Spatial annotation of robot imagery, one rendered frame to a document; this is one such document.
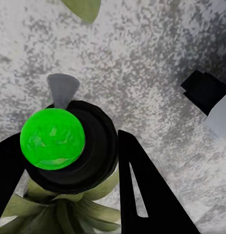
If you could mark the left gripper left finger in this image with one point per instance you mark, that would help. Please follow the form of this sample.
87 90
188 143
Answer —
11 168

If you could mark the insectifuge atomizer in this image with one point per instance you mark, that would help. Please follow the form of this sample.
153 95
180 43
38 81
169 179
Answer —
72 145

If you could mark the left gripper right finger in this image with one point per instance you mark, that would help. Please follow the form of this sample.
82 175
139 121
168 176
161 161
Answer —
165 213

